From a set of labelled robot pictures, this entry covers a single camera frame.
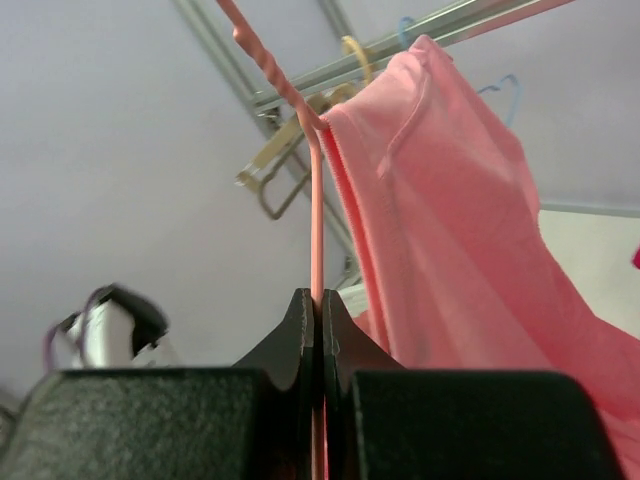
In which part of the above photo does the left wooden clip hanger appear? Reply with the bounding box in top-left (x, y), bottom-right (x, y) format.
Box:
top-left (235, 108), bottom-right (311, 220)

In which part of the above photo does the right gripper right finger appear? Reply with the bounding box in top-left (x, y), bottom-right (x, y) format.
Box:
top-left (323, 290), bottom-right (624, 479)

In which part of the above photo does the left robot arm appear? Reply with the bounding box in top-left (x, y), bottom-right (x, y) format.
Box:
top-left (42, 283), bottom-right (179, 372)

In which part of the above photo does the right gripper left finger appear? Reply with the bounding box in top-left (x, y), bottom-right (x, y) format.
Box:
top-left (1, 289), bottom-right (315, 479)

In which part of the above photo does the red t shirt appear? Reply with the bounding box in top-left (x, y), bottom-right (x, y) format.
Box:
top-left (631, 248), bottom-right (640, 269)

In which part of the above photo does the pink wire hanger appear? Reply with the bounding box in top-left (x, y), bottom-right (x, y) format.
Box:
top-left (219, 1), bottom-right (327, 479)

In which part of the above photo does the metal hanging rail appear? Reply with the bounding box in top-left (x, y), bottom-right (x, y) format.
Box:
top-left (252, 0), bottom-right (591, 112)

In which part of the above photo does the beige plastic hanger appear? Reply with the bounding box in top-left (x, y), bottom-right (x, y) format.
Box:
top-left (300, 35), bottom-right (379, 110)

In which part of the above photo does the light pink t shirt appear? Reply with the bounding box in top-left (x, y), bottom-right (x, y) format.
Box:
top-left (321, 36), bottom-right (639, 479)

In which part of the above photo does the light blue wire hanger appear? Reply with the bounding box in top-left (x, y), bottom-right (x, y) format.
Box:
top-left (397, 16), bottom-right (524, 129)

